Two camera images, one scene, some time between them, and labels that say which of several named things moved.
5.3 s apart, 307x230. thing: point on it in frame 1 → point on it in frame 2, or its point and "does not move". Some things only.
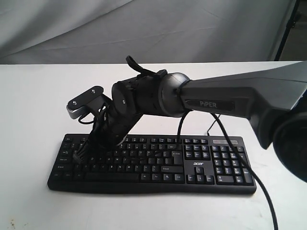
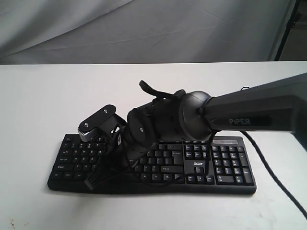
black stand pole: [290, 24] does not move
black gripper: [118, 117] → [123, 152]
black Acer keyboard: [177, 164] does not move
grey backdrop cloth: [43, 32] does not move
